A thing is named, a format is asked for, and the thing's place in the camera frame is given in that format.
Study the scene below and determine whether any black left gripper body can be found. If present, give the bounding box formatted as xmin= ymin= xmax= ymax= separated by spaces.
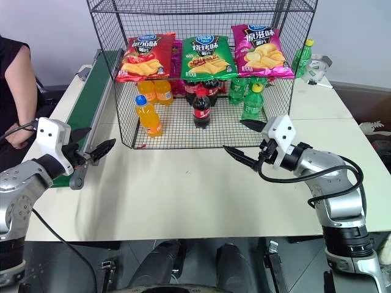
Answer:
xmin=62 ymin=142 xmax=94 ymax=168

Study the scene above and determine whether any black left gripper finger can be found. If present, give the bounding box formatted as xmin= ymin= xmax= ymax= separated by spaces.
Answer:
xmin=70 ymin=127 xmax=93 ymax=143
xmin=89 ymin=138 xmax=117 ymax=166

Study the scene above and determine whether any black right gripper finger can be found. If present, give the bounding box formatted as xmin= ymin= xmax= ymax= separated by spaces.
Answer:
xmin=239 ymin=119 xmax=269 ymax=133
xmin=222 ymin=145 xmax=261 ymax=173

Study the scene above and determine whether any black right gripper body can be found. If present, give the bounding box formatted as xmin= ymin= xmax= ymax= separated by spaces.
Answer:
xmin=258 ymin=139 xmax=280 ymax=166

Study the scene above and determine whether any green conveyor belt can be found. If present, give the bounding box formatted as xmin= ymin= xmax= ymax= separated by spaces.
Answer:
xmin=50 ymin=48 xmax=122 ymax=190

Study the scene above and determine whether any person's bare hand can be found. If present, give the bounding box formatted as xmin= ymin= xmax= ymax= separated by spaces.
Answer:
xmin=5 ymin=121 xmax=37 ymax=151

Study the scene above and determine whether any green soda bottle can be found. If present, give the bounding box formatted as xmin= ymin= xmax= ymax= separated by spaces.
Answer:
xmin=249 ymin=76 xmax=270 ymax=92
xmin=291 ymin=38 xmax=316 ymax=80
xmin=228 ymin=78 xmax=250 ymax=106
xmin=240 ymin=83 xmax=265 ymax=121

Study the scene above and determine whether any cola bottle red label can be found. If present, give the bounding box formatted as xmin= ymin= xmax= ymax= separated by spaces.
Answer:
xmin=192 ymin=89 xmax=213 ymax=129
xmin=202 ymin=78 xmax=221 ymax=108
xmin=183 ymin=78 xmax=203 ymax=106

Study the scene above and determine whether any orange soda bottle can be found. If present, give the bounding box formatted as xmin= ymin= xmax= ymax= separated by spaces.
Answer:
xmin=137 ymin=80 xmax=158 ymax=104
xmin=134 ymin=95 xmax=164 ymax=139
xmin=153 ymin=79 xmax=175 ymax=106

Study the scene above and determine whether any magenta chips bag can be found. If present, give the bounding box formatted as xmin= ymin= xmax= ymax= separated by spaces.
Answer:
xmin=230 ymin=23 xmax=296 ymax=80

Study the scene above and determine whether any white marker pen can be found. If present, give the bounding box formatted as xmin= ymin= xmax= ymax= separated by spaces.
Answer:
xmin=307 ymin=79 xmax=334 ymax=90

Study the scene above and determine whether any person in black shirt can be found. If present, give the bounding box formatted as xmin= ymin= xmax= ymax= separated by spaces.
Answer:
xmin=0 ymin=34 xmax=45 ymax=131

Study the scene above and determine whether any green chips bag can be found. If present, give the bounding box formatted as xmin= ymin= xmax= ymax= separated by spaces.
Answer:
xmin=180 ymin=35 xmax=239 ymax=81

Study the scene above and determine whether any white tape dispenser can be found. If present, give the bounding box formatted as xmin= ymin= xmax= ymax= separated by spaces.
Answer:
xmin=302 ymin=54 xmax=334 ymax=83

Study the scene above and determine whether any red chips bag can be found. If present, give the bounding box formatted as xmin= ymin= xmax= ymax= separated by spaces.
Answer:
xmin=115 ymin=32 xmax=178 ymax=84

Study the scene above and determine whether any purple snack bag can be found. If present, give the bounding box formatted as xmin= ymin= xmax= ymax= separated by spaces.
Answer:
xmin=170 ymin=39 xmax=185 ymax=96

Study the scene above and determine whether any dark rounded shape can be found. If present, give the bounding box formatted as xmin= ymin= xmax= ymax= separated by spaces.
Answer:
xmin=127 ymin=239 xmax=188 ymax=288

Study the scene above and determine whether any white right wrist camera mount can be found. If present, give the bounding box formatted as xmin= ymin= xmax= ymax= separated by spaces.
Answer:
xmin=261 ymin=114 xmax=298 ymax=169

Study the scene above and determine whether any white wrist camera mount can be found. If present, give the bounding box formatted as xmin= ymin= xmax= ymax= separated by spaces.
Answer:
xmin=261 ymin=114 xmax=298 ymax=169
xmin=35 ymin=117 xmax=76 ymax=176

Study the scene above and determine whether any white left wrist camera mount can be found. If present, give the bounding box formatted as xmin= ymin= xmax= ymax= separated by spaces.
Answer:
xmin=35 ymin=117 xmax=76 ymax=176

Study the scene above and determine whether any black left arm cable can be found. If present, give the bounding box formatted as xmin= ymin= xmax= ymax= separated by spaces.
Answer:
xmin=0 ymin=120 xmax=40 ymax=142

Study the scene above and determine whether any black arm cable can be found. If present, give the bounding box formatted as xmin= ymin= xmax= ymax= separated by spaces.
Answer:
xmin=258 ymin=154 xmax=367 ymax=209
xmin=0 ymin=120 xmax=40 ymax=142

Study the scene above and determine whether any black wire mesh rack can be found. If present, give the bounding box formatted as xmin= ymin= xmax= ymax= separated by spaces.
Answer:
xmin=86 ymin=0 xmax=319 ymax=151

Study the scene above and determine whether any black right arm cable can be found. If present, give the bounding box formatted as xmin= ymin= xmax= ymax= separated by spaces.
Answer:
xmin=258 ymin=154 xmax=367 ymax=209

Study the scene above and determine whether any black table bracket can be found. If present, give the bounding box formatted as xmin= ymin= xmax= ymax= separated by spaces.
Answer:
xmin=100 ymin=257 xmax=120 ymax=293
xmin=263 ymin=240 xmax=290 ymax=293

